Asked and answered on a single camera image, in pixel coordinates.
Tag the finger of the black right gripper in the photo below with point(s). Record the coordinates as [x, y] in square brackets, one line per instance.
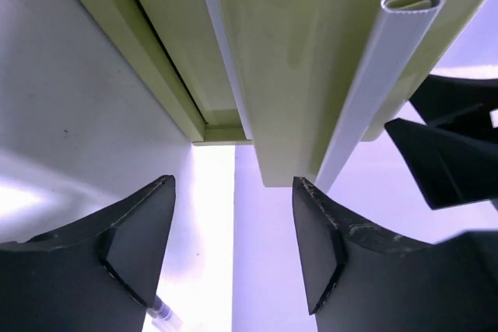
[457, 105]
[449, 169]

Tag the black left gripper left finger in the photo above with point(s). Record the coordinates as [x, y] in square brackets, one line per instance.
[99, 273]

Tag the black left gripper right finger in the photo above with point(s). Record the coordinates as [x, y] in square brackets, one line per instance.
[360, 276]

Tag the green highlighter marker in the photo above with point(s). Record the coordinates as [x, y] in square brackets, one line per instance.
[163, 318]

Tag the green cabinet drawer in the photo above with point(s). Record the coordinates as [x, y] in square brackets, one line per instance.
[312, 78]

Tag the green metal drawer cabinet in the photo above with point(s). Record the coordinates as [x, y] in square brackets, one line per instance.
[126, 24]

